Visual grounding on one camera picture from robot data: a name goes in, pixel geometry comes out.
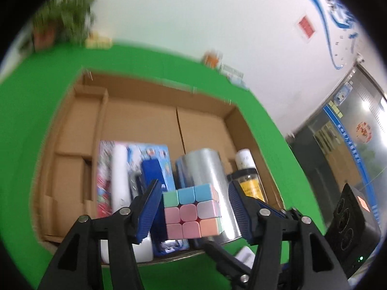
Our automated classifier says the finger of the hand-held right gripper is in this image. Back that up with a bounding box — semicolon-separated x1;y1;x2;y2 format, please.
201;240;253;288

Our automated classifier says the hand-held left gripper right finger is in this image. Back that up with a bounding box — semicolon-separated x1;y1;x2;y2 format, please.
227;181;351;290

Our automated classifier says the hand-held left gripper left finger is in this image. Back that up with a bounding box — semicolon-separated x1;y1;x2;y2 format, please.
38;179;164;290

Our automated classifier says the yellow label glass jar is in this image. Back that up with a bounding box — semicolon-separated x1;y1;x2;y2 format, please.
227;171;267;203

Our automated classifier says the blue board with wooden pegs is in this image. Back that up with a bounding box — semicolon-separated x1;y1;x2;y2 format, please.
141;156;192;256

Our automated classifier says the pastel puzzle cube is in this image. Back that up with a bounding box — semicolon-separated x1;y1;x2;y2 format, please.
162;183;223;239

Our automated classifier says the white handheld fan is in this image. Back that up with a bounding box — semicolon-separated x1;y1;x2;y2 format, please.
101;144;155;263

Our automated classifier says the colourful cartoon board game box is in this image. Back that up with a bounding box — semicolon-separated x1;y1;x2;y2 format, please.
96;140;176;218

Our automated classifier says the white plastic bottle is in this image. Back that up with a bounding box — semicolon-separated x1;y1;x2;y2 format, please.
235;149;257;170

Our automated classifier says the silver metal can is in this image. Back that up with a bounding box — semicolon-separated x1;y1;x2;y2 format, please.
175;148;242;245

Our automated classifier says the large cardboard box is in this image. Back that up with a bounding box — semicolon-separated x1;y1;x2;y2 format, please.
30;69;285;268

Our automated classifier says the white plastic tray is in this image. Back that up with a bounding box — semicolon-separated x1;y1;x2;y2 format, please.
234;246;257;268

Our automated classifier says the glass door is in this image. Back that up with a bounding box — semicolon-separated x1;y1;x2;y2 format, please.
286;57;387;278

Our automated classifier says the white desk card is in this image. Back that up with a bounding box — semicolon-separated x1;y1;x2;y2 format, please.
220;63;245;79

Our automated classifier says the small orange box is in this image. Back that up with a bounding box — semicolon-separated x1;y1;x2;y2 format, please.
203;50;223;68

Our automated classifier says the yellow packet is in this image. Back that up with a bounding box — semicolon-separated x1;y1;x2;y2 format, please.
85;32;113;49

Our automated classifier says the small potted green plant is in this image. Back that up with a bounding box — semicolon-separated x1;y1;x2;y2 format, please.
18;0;97;52

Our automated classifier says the red wall sign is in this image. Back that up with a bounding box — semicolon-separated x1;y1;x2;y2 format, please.
295;14;318;40

